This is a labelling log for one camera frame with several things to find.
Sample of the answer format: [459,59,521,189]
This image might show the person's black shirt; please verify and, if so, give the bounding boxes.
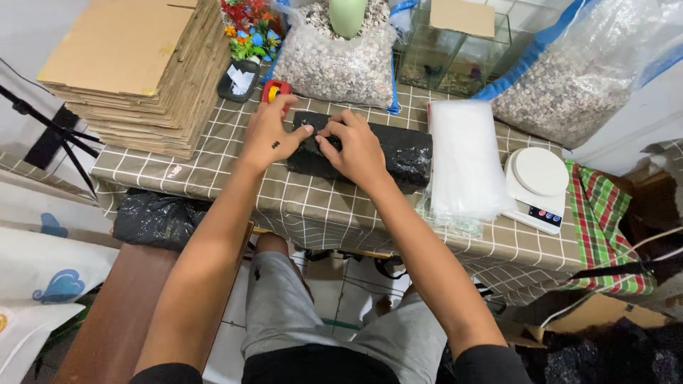
[128,343,534,384]

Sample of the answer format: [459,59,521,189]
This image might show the red green plaid cloth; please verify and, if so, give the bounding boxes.
[563,160,658,295]

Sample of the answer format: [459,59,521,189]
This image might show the white digital kitchen scale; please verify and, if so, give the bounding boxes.
[501,146,571,236]

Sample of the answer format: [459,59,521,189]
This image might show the black plastic bag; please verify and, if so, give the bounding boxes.
[112,189,213,253]

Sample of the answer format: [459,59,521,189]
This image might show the white cloth with blue print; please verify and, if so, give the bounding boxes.
[0,181,121,384]

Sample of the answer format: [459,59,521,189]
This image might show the stack of clear plastic bags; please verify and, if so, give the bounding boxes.
[416,99,517,239]

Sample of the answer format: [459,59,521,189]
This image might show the cardboard piece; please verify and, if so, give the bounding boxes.
[429,0,497,39]

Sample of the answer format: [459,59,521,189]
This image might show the black plastic parcel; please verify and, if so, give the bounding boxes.
[287,111,433,195]

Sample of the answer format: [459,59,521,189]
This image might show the brown checked tablecloth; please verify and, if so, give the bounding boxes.
[90,82,588,307]

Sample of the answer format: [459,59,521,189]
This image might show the colourful artificial flowers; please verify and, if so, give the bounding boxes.
[220,0,284,64]

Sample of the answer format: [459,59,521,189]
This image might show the person's left hand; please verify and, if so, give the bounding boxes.
[239,94,315,172]

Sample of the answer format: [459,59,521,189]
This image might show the pale green scoop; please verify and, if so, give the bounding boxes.
[328,0,368,40]

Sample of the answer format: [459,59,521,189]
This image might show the brown wooden bench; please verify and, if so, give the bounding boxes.
[52,221,255,384]

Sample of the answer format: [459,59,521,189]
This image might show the person's grey shorts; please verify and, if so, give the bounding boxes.
[240,251,449,384]

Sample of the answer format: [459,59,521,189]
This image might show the stack of flat cardboard sheets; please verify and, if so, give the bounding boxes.
[36,0,231,160]

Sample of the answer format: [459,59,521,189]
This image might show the brown cardboard box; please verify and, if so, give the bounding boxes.
[499,292,673,350]

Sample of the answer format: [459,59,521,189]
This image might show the black tray with paper slips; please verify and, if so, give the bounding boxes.
[217,60,261,103]

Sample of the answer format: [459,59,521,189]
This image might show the red tape dispenser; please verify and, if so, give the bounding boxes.
[261,80,292,113]

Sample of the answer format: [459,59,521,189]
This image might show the black tripod stand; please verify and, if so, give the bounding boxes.
[0,82,103,201]

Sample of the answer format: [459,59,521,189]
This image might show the person's right hand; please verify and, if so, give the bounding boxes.
[314,109,393,187]

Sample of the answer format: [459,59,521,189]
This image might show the large clear bag of gravel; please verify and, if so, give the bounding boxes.
[472,0,683,150]

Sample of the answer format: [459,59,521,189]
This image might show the glass aquarium tank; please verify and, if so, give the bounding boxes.
[395,0,572,99]

